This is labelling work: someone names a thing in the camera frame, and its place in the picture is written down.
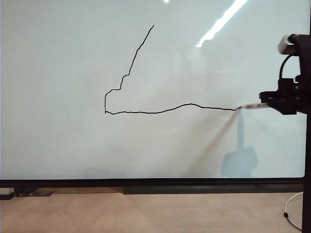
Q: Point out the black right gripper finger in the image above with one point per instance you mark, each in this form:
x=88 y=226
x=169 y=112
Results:
x=286 y=108
x=268 y=95

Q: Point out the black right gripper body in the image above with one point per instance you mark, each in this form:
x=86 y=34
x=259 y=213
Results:
x=302 y=97

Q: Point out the white marker pen black cap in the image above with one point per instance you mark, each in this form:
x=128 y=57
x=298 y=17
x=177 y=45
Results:
x=252 y=105

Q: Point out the black whiteboard pen tray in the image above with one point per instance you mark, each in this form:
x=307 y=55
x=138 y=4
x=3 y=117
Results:
x=189 y=190

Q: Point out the black whiteboard stand foot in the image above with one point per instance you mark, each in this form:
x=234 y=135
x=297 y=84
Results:
x=6 y=196

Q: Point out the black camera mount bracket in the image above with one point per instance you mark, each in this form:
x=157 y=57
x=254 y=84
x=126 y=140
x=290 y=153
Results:
x=305 y=55

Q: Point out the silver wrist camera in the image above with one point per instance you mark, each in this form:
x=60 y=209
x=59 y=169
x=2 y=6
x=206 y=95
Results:
x=285 y=46

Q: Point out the dark glass door frame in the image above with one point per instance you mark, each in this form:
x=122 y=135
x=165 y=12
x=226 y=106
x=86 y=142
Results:
x=279 y=188

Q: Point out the white glass whiteboard black frame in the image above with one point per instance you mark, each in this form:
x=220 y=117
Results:
x=73 y=133

